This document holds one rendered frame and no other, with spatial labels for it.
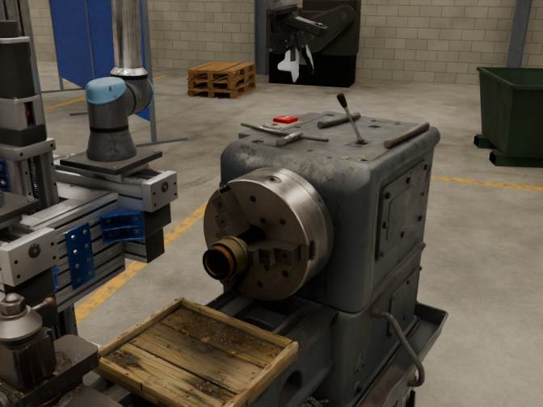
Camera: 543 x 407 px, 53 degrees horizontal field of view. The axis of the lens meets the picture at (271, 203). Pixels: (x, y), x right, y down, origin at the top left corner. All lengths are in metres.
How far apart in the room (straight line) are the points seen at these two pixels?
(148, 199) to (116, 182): 0.12
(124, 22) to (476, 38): 9.82
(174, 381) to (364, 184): 0.61
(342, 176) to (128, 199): 0.69
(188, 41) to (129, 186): 10.93
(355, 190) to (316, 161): 0.14
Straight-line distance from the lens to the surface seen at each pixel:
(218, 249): 1.22
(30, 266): 1.38
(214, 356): 1.28
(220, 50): 12.27
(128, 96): 1.77
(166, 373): 1.25
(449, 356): 2.90
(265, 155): 1.46
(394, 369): 1.85
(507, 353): 3.02
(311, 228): 1.26
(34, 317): 1.01
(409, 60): 11.33
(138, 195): 1.69
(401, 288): 1.80
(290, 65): 1.58
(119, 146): 1.73
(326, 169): 1.37
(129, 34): 1.81
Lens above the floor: 1.65
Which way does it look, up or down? 21 degrees down
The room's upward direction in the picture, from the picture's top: 1 degrees clockwise
